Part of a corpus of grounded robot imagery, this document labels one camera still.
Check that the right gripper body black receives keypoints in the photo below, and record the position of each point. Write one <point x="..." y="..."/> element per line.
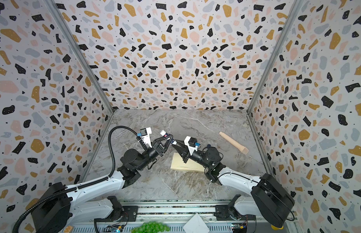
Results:
<point x="187" y="151"/>

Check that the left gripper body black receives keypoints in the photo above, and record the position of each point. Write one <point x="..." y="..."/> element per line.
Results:
<point x="157" y="150"/>

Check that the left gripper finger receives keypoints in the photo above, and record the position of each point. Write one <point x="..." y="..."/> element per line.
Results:
<point x="165" y="144"/>
<point x="159" y="142"/>

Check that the cream yellow envelope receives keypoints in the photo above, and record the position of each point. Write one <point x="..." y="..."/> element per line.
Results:
<point x="190" y="165"/>

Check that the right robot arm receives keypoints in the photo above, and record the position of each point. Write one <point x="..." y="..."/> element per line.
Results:
<point x="271" y="200"/>

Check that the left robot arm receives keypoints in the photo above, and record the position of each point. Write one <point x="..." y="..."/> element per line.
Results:
<point x="63" y="205"/>

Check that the green grape bunch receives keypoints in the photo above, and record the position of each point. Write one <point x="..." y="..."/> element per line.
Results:
<point x="151" y="227"/>

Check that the small circuit board right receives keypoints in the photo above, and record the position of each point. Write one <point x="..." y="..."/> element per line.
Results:
<point x="239" y="228"/>

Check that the small circuit board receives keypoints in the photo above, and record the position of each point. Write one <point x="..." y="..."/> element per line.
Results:
<point x="115" y="228"/>
<point x="239" y="228"/>

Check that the small circuit board left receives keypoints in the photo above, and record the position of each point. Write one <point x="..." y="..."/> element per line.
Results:
<point x="115" y="228"/>

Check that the yellow cylinder object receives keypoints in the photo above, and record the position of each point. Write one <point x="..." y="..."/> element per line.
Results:
<point x="276" y="228"/>

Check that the small wooden block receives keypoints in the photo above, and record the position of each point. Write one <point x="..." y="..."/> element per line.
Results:
<point x="68" y="229"/>

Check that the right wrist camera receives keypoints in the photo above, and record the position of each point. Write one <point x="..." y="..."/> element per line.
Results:
<point x="192" y="144"/>

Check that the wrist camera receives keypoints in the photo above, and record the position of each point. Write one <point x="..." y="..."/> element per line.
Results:
<point x="192" y="144"/>
<point x="143" y="138"/>

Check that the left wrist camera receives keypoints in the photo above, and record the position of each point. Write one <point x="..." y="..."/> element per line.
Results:
<point x="143" y="138"/>

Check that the wooden stamp handle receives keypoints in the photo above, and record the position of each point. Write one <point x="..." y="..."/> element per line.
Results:
<point x="237" y="145"/>

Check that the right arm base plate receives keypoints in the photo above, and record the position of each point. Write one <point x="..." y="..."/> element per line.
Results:
<point x="223" y="213"/>

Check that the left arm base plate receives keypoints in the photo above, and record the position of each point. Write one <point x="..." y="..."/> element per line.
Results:
<point x="122" y="214"/>

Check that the left aluminium corner post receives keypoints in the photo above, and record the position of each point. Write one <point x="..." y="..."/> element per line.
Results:
<point x="52" y="8"/>

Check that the aluminium corner post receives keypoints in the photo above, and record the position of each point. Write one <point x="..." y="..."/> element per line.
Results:
<point x="52" y="8"/>
<point x="282" y="37"/>

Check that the right aluminium corner post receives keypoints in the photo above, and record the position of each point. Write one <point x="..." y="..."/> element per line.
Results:
<point x="282" y="37"/>

